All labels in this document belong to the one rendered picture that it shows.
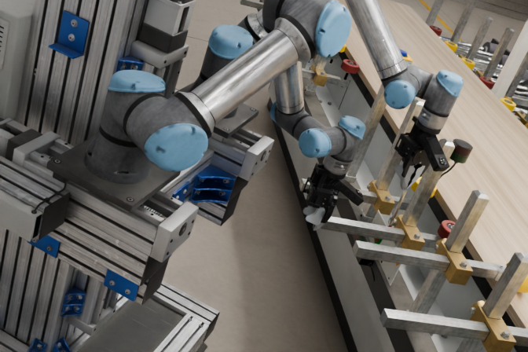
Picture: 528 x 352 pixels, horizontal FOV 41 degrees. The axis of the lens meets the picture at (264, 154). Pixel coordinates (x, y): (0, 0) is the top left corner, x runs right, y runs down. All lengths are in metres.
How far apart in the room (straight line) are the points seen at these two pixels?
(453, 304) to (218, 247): 1.32
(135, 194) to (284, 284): 1.74
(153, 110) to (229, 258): 1.85
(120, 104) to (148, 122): 0.10
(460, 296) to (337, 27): 1.06
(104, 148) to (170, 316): 1.08
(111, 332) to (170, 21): 1.13
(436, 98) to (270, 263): 1.57
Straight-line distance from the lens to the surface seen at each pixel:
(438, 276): 2.01
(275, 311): 3.05
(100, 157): 1.58
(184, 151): 1.43
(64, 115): 1.86
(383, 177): 2.38
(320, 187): 1.98
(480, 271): 1.99
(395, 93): 1.82
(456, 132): 2.97
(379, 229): 2.13
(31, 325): 2.27
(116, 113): 1.52
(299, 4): 1.57
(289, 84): 1.80
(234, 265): 3.20
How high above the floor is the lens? 1.89
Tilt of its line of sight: 27 degrees down
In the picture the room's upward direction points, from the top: 20 degrees clockwise
